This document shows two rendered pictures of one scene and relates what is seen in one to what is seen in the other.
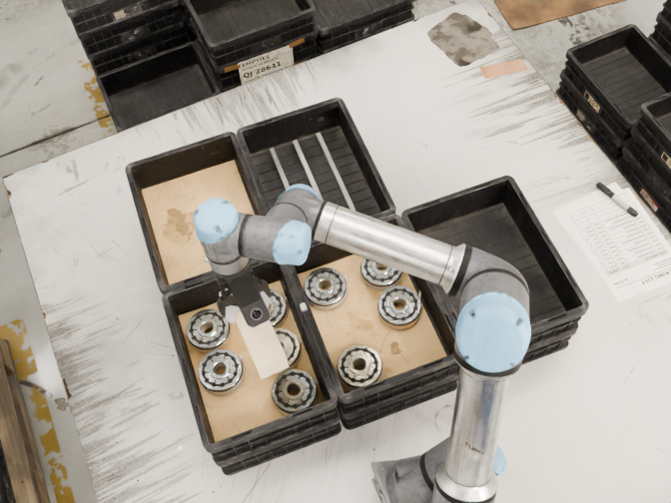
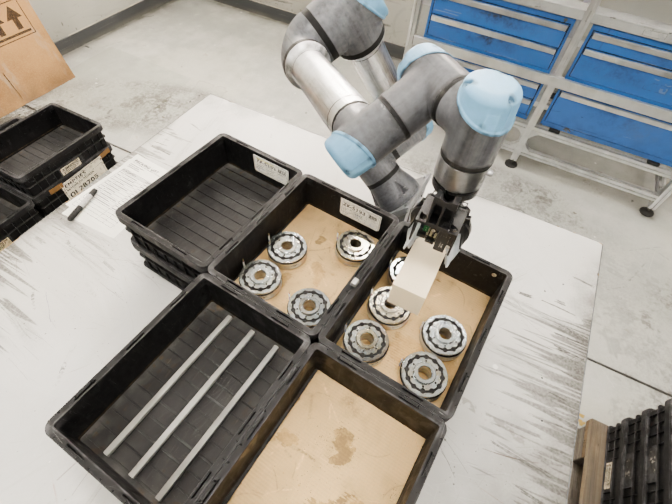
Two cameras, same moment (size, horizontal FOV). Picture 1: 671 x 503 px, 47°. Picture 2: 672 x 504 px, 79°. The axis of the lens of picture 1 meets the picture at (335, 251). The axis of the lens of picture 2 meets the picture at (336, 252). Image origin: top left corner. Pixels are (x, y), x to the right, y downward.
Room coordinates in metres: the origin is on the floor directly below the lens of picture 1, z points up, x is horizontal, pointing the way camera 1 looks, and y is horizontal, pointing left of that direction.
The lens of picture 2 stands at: (1.18, 0.38, 1.70)
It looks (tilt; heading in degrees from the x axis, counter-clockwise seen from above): 53 degrees down; 222
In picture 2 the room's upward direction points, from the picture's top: 6 degrees clockwise
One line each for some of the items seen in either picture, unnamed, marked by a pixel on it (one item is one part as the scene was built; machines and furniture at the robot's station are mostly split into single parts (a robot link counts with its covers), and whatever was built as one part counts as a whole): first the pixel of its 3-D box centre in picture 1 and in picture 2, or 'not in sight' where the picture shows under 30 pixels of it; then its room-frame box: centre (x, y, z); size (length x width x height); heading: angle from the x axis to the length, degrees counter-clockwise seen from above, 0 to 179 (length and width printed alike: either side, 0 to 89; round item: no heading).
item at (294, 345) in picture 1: (278, 348); (390, 304); (0.72, 0.16, 0.86); 0.10 x 0.10 x 0.01
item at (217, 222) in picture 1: (221, 231); (478, 120); (0.72, 0.19, 1.39); 0.09 x 0.08 x 0.11; 72
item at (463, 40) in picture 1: (461, 36); not in sight; (1.78, -0.47, 0.71); 0.22 x 0.19 x 0.01; 19
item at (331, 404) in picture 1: (247, 347); (420, 306); (0.71, 0.22, 0.92); 0.40 x 0.30 x 0.02; 15
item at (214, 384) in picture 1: (220, 369); (444, 334); (0.69, 0.29, 0.86); 0.10 x 0.10 x 0.01
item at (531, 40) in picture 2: not in sight; (483, 55); (-0.99, -0.64, 0.60); 0.72 x 0.03 x 0.56; 109
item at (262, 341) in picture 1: (251, 318); (428, 253); (0.70, 0.19, 1.08); 0.24 x 0.06 x 0.06; 19
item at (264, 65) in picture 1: (267, 68); not in sight; (2.03, 0.17, 0.41); 0.31 x 0.02 x 0.16; 109
